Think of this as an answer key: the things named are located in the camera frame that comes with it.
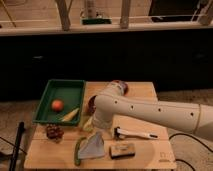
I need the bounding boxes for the red paper cup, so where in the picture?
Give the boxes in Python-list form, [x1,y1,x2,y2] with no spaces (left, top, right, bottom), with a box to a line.
[113,80,129,95]

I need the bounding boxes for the orange tomato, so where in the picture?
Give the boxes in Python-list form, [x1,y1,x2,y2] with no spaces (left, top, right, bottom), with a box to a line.
[51,99,64,112]

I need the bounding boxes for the wooden post left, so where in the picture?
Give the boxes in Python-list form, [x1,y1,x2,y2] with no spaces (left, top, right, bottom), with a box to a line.
[55,0,70,31]

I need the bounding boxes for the black floor cable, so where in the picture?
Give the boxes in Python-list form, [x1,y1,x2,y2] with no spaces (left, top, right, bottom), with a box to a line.
[168,132,213,171]

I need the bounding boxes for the grey folded towel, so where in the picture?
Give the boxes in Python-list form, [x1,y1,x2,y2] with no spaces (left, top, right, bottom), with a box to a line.
[78,132,105,159]

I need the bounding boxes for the green plastic tray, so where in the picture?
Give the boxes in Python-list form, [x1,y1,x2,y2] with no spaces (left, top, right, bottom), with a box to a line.
[33,79,85,126]

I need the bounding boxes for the wooden post right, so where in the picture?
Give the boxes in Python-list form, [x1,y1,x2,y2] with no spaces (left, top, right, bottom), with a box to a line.
[120,0,131,29]

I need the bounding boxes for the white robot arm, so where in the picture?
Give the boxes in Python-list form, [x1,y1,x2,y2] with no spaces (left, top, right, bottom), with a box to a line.
[92,81,213,141]

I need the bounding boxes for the dark monitor background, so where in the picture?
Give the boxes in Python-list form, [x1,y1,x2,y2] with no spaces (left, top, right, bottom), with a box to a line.
[148,0,200,22]

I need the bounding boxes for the wooden post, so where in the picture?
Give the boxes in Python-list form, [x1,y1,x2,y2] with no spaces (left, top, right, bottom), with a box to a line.
[55,0,70,31]
[120,0,131,29]

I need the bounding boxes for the black tripod pole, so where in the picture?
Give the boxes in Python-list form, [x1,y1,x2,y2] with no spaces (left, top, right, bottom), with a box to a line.
[9,122,25,171]

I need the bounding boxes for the yellow corn cob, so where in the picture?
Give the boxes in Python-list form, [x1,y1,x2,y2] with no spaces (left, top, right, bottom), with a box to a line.
[61,108,79,122]

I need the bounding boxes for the green box on ledge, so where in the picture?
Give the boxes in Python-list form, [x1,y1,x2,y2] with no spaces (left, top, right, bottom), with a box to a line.
[82,18,112,25]

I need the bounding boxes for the yellow green pear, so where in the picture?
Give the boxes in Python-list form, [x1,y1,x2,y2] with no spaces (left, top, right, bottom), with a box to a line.
[82,117,94,132]

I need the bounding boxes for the dark red bowl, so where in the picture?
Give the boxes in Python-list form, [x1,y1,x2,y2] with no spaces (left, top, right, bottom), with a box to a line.
[87,96,96,115]

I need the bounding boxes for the brown grape bunch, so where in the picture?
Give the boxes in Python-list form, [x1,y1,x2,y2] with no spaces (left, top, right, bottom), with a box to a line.
[46,124,64,141]

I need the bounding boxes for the green cucumber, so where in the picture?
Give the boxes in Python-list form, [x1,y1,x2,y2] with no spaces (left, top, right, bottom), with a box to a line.
[74,137,86,166]

